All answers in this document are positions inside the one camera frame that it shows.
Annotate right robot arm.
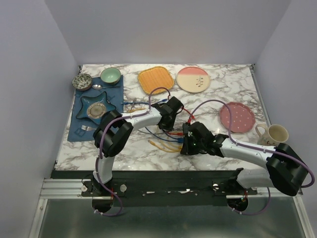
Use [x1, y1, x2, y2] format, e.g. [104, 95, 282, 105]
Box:
[180, 122, 309, 196]

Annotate pink and cream plate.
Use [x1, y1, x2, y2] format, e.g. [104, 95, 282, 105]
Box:
[176, 66, 211, 93]

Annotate small round saucer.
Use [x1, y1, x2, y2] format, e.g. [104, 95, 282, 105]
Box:
[87, 103, 106, 119]

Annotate cream ceramic mug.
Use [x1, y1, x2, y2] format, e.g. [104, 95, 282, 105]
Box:
[255, 124, 289, 146]

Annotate silver metal spoon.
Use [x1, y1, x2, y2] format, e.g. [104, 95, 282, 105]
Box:
[92, 84, 120, 90]

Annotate blue ethernet cable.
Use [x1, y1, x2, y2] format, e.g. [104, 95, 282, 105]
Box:
[142, 127, 185, 144]
[123, 98, 169, 107]

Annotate blue star-shaped dish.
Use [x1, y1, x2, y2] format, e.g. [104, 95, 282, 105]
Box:
[76, 92, 116, 124]

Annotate aluminium rail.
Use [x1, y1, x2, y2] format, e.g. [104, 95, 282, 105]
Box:
[39, 178, 304, 199]

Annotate orange woven square tray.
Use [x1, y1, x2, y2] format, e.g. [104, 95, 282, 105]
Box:
[138, 66, 174, 95]

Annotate green ceramic bowl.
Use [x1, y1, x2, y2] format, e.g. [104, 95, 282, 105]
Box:
[100, 67, 121, 84]

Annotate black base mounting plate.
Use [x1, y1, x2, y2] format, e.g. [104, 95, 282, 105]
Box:
[81, 169, 256, 207]

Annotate pink dotted plate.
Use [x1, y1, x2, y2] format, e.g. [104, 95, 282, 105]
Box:
[219, 102, 256, 133]

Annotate patterned small bowl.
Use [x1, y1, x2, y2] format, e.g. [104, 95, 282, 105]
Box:
[72, 73, 93, 91]

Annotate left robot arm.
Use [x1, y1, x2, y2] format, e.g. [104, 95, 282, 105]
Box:
[93, 97, 184, 196]

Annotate silver fork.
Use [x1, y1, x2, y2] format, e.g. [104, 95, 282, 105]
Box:
[81, 125, 96, 131]

